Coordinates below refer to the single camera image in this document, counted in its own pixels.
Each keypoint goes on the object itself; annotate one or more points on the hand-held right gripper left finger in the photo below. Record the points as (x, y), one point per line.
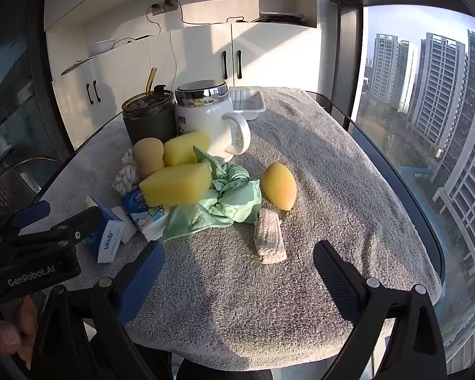
(142, 281)

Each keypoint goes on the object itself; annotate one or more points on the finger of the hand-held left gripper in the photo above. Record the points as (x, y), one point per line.
(31, 211)
(81, 225)

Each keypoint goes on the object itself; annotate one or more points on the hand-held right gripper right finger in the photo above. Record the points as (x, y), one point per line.
(336, 277)

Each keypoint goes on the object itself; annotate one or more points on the blue and white tissue pack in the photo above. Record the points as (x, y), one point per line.
(136, 204)
(109, 241)

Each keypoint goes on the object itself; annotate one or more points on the beige knitted cloth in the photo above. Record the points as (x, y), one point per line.
(269, 237)

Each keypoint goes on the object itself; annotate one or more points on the yellow rectangular sponge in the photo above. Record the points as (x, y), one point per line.
(174, 186)
(184, 148)

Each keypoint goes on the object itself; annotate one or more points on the yellow teardrop makeup sponge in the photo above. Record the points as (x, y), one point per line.
(279, 186)

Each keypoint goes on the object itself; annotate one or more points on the white plastic tray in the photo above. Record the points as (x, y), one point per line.
(247, 101)

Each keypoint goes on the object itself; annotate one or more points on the pale pink soft pad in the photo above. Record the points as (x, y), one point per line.
(126, 223)

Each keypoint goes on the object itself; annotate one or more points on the person's left hand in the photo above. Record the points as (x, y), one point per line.
(4, 340)

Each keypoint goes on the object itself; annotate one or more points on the metal wicker chair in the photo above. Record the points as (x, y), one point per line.
(8, 190)

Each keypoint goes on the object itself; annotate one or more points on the tan makeup sponge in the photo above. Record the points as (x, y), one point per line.
(147, 156)

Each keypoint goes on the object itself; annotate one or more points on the grey towel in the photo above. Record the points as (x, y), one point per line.
(241, 285)

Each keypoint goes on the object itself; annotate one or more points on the green cloth scrunchie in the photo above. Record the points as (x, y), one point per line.
(221, 202)

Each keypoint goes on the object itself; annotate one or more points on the dark green glass cup with straw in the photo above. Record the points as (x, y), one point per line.
(148, 122)

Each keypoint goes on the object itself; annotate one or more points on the white mug with metal lid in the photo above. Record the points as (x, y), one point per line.
(206, 122)

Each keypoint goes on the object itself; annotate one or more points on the white lower cabinet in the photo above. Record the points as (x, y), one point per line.
(206, 55)

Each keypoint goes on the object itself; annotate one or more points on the apartment buildings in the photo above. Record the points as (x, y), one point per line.
(435, 83)

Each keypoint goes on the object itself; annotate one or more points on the wall socket with charger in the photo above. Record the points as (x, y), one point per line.
(156, 9)
(169, 4)

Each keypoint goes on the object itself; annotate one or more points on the black window frame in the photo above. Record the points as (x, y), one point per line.
(348, 47)

